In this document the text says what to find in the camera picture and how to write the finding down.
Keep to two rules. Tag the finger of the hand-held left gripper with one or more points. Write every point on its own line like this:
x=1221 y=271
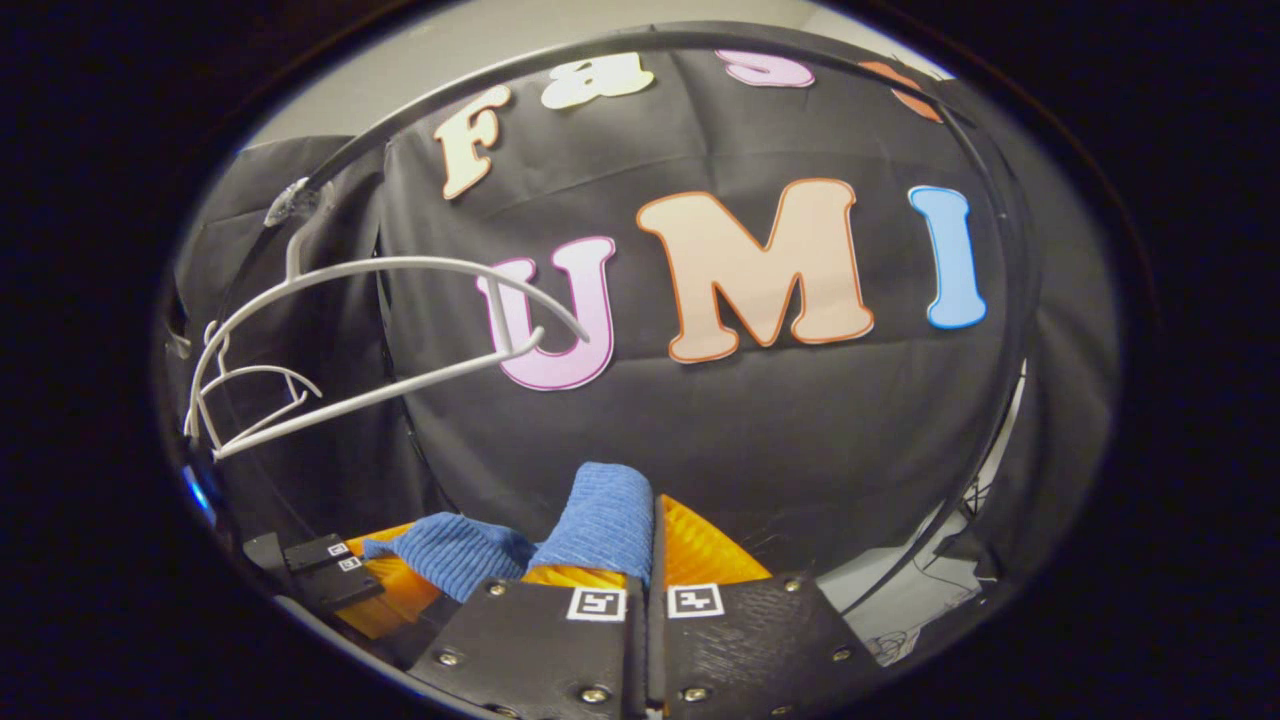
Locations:
x=315 y=555
x=385 y=605

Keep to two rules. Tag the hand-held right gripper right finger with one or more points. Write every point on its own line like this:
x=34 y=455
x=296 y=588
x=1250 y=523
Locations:
x=760 y=650

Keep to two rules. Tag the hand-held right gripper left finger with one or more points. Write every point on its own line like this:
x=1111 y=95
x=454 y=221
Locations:
x=540 y=660

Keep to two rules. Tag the clear tape wrap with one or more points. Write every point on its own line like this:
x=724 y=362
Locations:
x=290 y=200

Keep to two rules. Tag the black backdrop cloth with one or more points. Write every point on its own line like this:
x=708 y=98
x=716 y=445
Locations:
x=750 y=430

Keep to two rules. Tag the black tripod stand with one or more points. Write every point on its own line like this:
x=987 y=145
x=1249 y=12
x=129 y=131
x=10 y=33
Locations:
x=978 y=500

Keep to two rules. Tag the black clothes rail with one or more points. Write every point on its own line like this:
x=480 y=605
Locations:
x=650 y=33

